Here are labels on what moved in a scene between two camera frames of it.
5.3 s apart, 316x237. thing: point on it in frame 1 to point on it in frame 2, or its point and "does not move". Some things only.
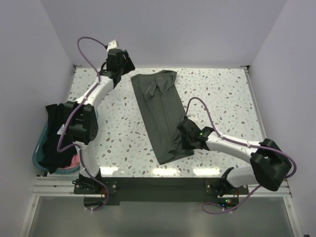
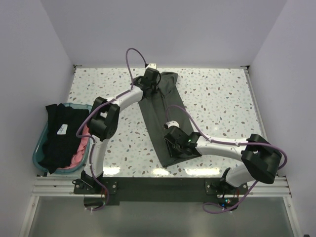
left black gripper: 127,60 to 154,90
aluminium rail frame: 53,185 does not move
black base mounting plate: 104,191 does not move
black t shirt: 51,158 does not move
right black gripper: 185,146 to 172,152
